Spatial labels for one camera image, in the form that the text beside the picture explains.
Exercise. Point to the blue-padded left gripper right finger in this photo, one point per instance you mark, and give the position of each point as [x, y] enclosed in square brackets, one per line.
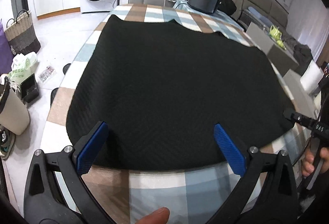
[248, 165]

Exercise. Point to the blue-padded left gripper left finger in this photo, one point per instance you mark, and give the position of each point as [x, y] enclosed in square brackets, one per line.
[77, 162]

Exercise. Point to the black knit garment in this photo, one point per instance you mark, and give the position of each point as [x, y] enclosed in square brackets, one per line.
[162, 88]

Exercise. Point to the white paper roll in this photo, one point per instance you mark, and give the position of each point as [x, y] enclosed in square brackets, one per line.
[311, 78]

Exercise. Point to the checkered brown blue blanket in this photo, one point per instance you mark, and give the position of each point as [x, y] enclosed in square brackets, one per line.
[192, 196]

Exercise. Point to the black slipper near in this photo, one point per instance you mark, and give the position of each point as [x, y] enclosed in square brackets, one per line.
[53, 94]

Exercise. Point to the black slipper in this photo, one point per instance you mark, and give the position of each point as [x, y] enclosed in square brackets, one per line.
[65, 68]
[53, 94]

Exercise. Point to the beige trash bin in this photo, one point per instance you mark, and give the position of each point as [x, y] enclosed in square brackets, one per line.
[14, 115]

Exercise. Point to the grey storage box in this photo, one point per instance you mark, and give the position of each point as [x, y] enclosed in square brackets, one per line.
[282, 59]

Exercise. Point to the small black box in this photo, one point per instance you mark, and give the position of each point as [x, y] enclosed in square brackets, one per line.
[29, 89]

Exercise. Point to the black slipper far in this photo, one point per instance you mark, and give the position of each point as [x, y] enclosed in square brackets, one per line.
[65, 68]

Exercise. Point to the green plush toy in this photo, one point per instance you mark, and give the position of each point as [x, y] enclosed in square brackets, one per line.
[276, 34]

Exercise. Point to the white green plastic bag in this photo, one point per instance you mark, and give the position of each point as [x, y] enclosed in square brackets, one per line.
[23, 66]

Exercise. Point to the blue pillow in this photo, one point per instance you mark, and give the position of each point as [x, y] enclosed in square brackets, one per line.
[259, 16]

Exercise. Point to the purple bag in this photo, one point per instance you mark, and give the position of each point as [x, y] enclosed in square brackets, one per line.
[6, 56]

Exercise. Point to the woven straw basket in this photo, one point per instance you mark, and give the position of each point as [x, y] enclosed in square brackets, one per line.
[20, 34]

